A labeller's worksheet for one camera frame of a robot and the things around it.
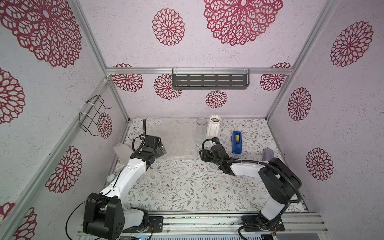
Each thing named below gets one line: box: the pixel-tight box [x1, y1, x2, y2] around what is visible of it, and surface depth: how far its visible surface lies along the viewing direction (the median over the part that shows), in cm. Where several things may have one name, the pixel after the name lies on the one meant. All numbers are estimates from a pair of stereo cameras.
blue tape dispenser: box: [232, 131, 242, 154], surface depth 102 cm
